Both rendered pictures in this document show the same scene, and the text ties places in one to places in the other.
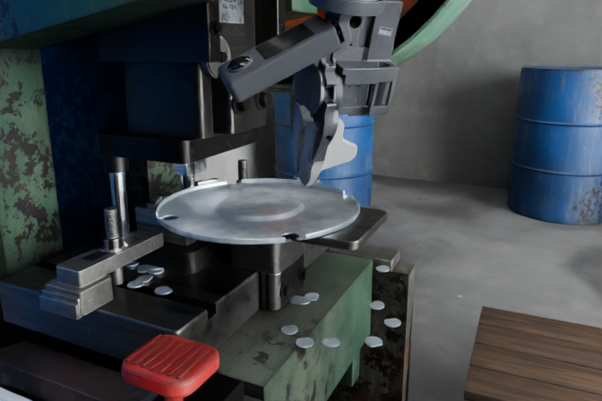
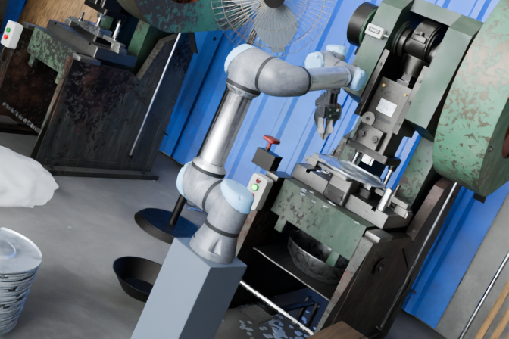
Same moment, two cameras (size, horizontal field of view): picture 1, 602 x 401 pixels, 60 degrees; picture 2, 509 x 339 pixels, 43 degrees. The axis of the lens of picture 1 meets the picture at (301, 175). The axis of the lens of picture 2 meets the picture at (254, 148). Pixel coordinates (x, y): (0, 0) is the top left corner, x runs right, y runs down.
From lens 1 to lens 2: 254 cm
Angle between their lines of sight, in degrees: 92
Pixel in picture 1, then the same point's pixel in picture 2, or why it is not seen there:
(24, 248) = not seen: hidden behind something
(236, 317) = (314, 184)
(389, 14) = (329, 91)
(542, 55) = not seen: outside the picture
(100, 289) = (313, 160)
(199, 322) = (302, 168)
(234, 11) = (387, 110)
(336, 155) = (321, 129)
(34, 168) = not seen: hidden behind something
